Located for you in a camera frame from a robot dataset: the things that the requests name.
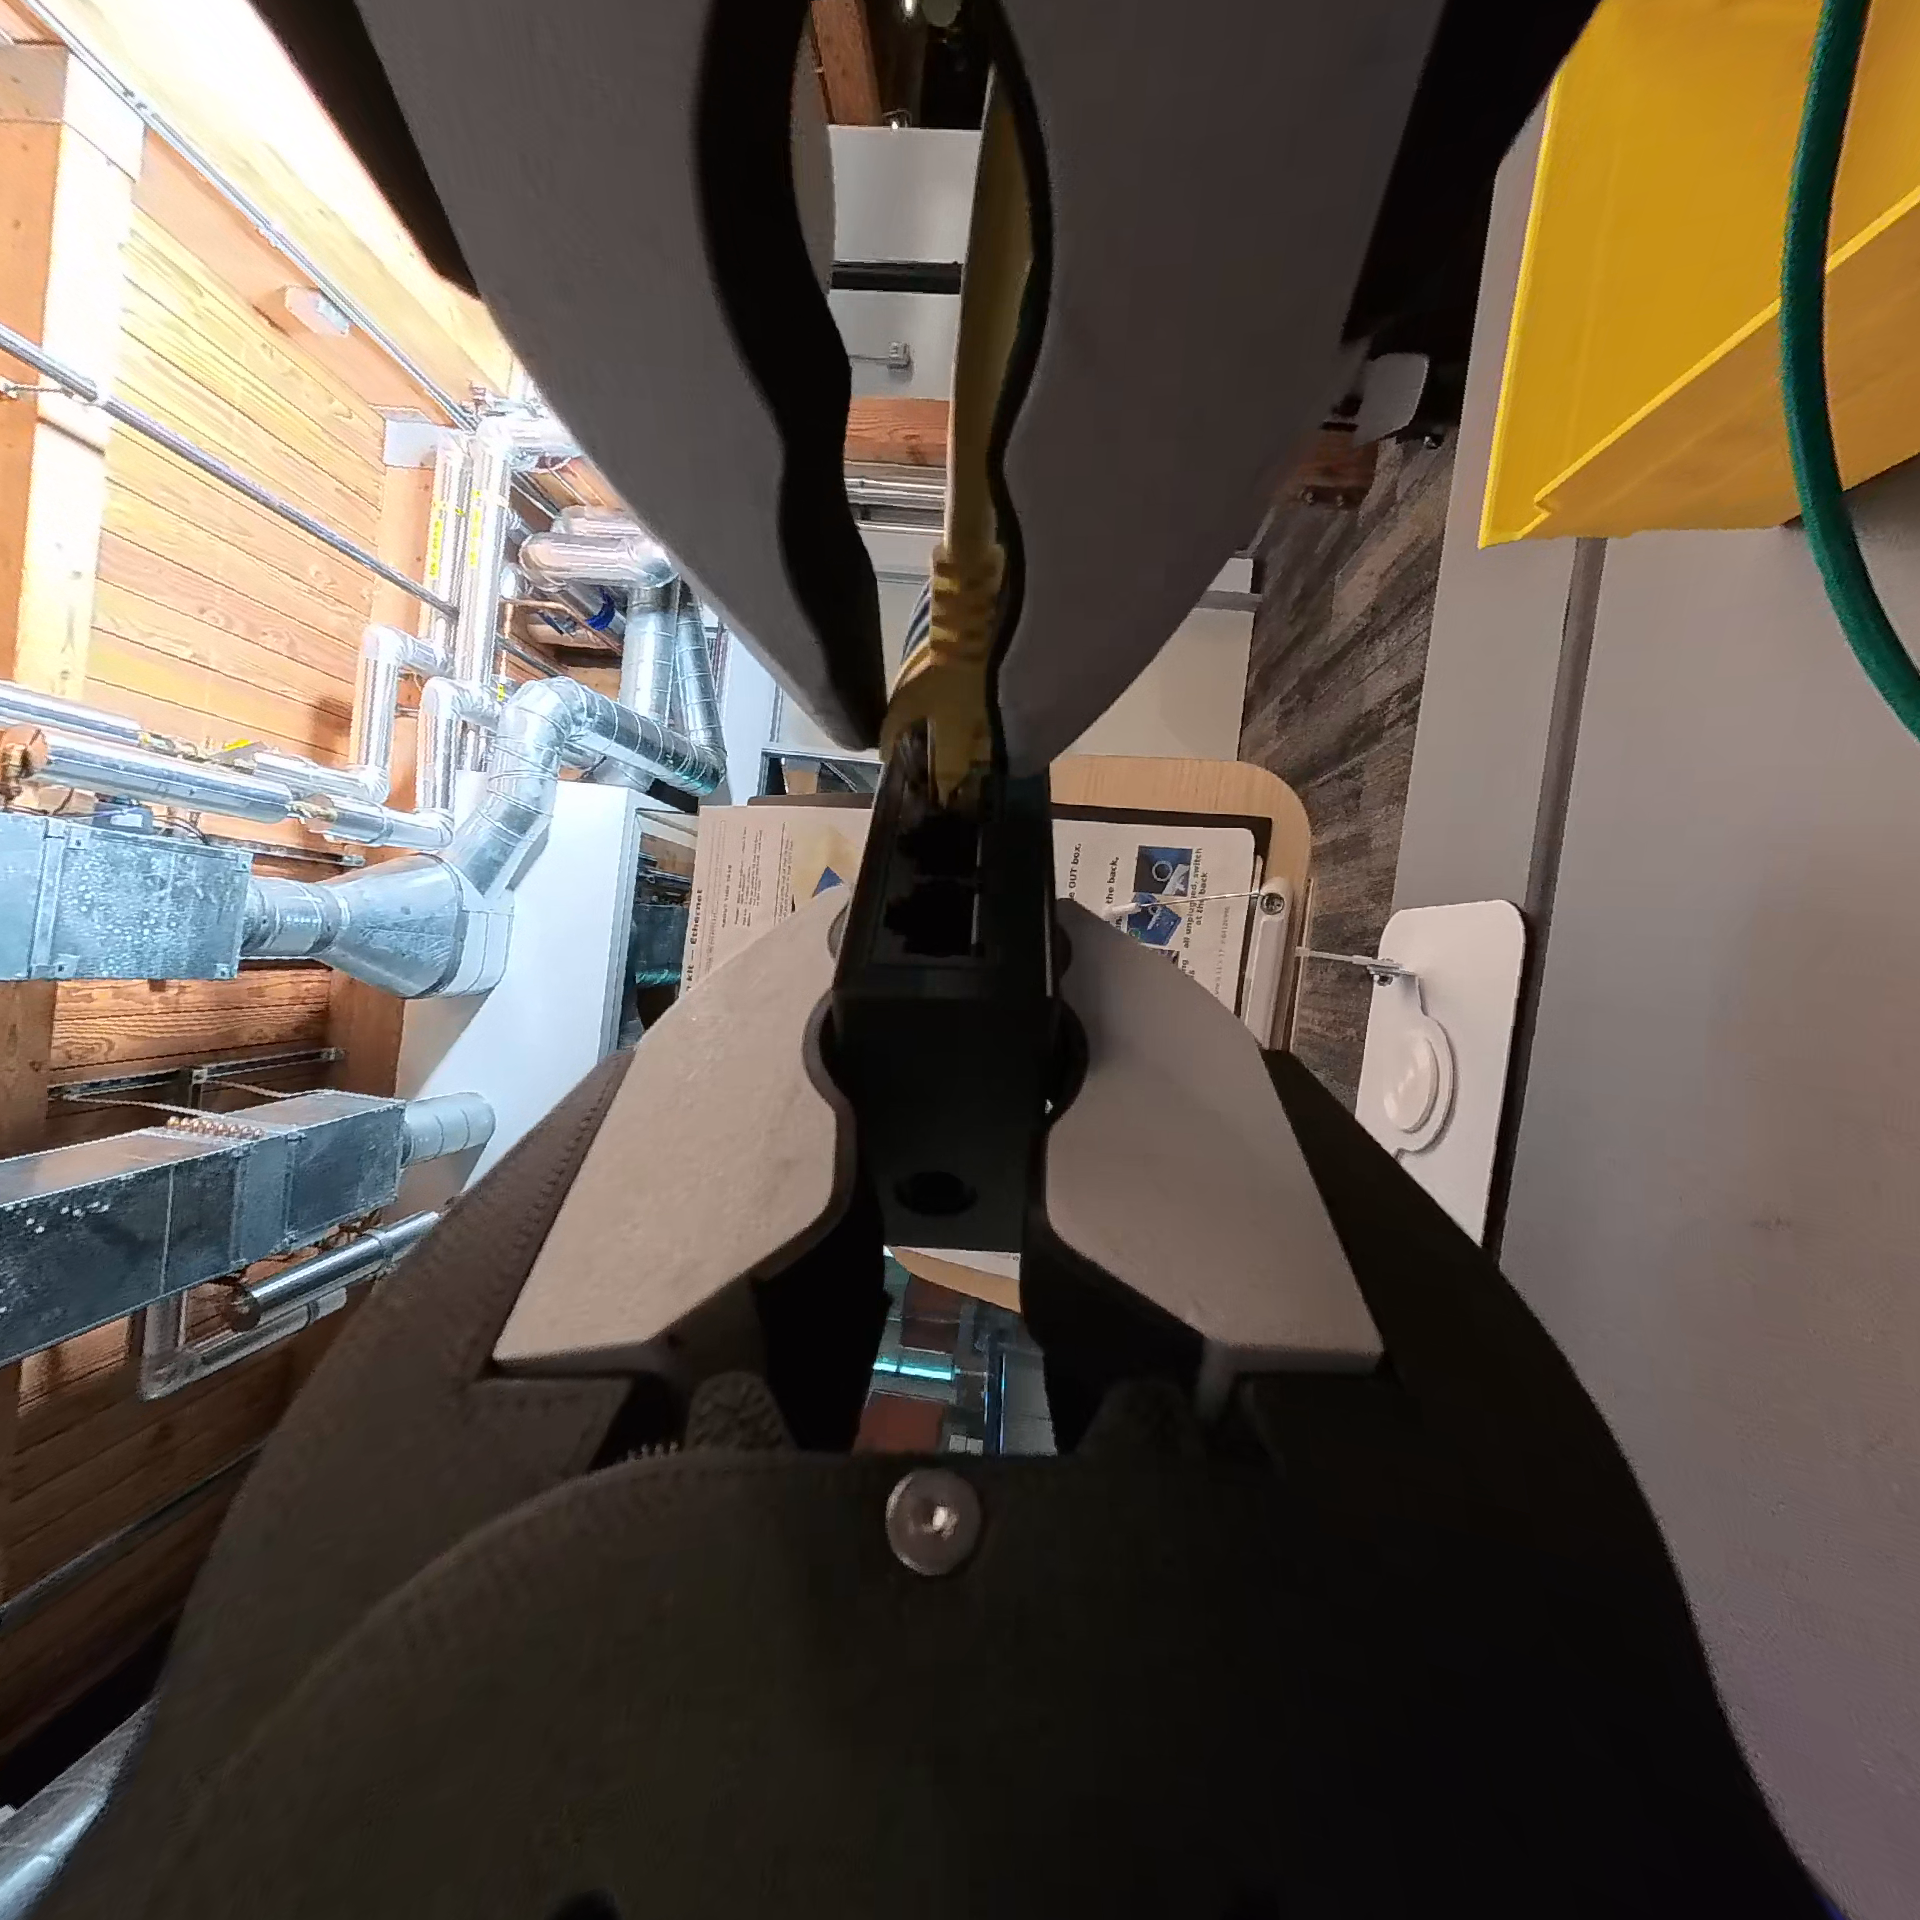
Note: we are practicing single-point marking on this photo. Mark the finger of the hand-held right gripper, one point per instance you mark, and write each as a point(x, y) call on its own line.
point(600, 224)
point(1200, 224)

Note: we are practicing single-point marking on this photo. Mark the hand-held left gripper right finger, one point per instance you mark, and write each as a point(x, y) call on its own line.
point(1200, 1200)

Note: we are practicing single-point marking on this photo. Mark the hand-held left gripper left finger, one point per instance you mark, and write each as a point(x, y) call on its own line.
point(676, 1185)

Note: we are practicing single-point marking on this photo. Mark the yellow plastic bin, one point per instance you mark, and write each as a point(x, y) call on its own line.
point(1652, 301)

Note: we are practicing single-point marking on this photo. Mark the black network switch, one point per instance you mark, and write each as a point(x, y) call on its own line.
point(937, 1049)

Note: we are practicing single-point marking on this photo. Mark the instruction poster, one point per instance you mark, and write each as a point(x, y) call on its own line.
point(750, 885)

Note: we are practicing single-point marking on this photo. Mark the small metal pipe fitting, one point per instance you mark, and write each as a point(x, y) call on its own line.
point(317, 1277)

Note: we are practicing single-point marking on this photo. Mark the wooden display board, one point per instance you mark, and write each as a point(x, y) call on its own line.
point(1284, 810)

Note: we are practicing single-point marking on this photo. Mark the insulated silver pipes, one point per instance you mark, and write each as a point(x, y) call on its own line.
point(569, 735)

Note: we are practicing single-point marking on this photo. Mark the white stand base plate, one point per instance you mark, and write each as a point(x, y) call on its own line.
point(1441, 1049)

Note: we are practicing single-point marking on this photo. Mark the rectangular metal air duct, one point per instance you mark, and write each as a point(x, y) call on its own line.
point(119, 901)
point(149, 1214)

